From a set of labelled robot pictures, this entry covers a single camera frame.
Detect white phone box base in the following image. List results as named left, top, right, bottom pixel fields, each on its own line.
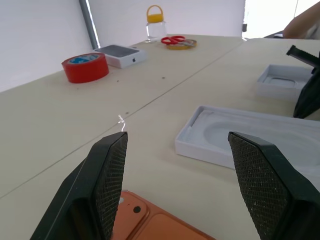
left=174, top=104, right=320, bottom=192

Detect red-handled scissors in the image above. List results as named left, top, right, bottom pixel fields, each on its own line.
left=160, top=35, right=187, bottom=46

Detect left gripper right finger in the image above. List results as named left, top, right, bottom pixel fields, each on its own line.
left=227, top=131, right=320, bottom=240

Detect white phone box lid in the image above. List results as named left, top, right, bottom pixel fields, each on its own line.
left=255, top=64, right=314, bottom=101

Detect orange smartphone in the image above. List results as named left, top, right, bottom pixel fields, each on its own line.
left=111, top=190, right=216, bottom=240

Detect clear jar with yellow lid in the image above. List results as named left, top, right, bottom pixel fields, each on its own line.
left=145, top=4, right=168, bottom=44

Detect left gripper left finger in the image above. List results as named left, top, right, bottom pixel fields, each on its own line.
left=29, top=131, right=129, bottom=240

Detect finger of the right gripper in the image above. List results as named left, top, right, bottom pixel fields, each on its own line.
left=285, top=44, right=320, bottom=69
left=293, top=65, right=320, bottom=120

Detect closed white phone box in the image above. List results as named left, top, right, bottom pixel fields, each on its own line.
left=93, top=44, right=148, bottom=70

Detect grey metal pole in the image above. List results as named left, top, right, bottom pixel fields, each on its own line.
left=78, top=0, right=101, bottom=50

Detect red tape roll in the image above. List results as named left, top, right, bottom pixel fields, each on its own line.
left=61, top=52, right=110, bottom=84

